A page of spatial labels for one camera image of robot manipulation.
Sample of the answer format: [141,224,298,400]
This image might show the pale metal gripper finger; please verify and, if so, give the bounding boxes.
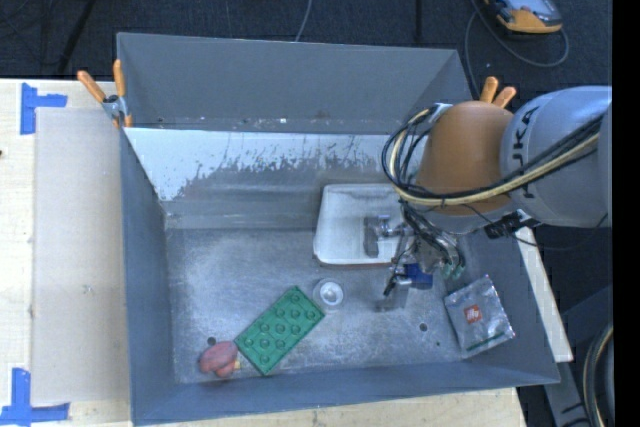
[363,214,404,260]
[376,276,412,313]

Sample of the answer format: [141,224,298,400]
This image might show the white plastic tray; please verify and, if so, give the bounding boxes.
[312,182,417,269]

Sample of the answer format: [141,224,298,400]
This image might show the clear glass cup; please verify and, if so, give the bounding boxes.
[311,277,346,314]

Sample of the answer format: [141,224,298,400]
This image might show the grey metal bin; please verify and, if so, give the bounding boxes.
[115,31,562,427]

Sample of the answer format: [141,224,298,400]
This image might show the silver foil packet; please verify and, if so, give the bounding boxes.
[443,274,517,360]

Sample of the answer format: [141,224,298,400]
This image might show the dark green flat block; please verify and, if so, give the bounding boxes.
[233,285,327,377]

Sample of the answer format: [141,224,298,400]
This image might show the red-pink toy food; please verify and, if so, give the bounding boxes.
[197,339,242,379]

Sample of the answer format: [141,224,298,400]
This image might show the pale wood flat board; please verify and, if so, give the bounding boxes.
[29,106,132,409]

